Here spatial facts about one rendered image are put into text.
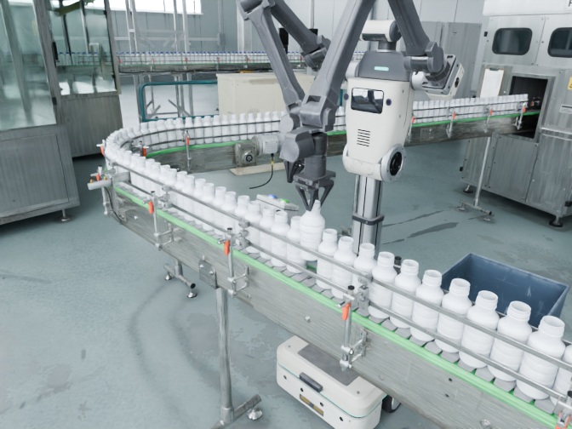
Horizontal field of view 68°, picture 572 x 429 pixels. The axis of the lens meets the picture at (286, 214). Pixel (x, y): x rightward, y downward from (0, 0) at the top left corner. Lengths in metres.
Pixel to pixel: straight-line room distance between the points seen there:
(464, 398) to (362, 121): 1.05
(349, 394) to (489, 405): 1.01
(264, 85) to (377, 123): 3.80
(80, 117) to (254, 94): 2.38
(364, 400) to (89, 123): 5.31
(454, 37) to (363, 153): 6.25
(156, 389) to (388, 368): 1.51
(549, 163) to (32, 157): 4.62
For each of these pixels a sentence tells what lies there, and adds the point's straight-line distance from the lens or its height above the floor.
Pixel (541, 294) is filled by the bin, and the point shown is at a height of 0.89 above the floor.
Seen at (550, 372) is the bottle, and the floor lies 1.07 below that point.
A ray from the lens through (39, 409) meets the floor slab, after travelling 2.50.
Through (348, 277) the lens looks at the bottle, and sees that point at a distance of 1.13.
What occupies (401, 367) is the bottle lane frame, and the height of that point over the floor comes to 0.92.
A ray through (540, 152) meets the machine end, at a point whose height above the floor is 0.66.
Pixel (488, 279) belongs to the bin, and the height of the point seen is 0.87.
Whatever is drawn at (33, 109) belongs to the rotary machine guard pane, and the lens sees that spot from 4.20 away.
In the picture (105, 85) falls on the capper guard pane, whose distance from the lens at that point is 6.46.
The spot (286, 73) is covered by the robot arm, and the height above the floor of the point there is 1.53.
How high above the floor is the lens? 1.64
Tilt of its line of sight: 23 degrees down
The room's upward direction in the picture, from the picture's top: 1 degrees clockwise
